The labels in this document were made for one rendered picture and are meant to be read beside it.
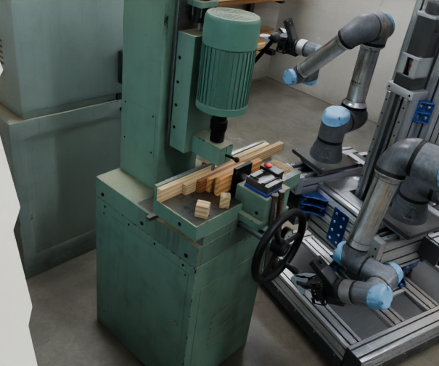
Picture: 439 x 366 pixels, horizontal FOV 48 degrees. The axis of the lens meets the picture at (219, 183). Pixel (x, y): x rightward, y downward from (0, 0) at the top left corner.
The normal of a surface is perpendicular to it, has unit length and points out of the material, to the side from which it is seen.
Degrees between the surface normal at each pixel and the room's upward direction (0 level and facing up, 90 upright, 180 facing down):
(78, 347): 0
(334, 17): 90
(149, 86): 90
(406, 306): 0
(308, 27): 90
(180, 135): 90
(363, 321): 0
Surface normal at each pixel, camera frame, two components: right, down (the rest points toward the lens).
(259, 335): 0.12, -0.84
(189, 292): -0.67, 0.31
